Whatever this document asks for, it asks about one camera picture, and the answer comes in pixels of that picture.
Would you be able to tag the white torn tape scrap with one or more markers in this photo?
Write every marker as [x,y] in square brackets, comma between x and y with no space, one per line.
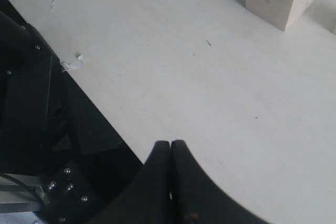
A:
[74,65]

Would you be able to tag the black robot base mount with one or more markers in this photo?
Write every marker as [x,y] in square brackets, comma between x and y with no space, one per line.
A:
[61,160]

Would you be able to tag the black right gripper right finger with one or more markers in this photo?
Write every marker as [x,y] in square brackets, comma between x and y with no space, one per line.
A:
[196,198]

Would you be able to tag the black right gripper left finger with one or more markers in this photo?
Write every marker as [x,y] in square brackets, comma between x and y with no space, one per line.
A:
[147,198]

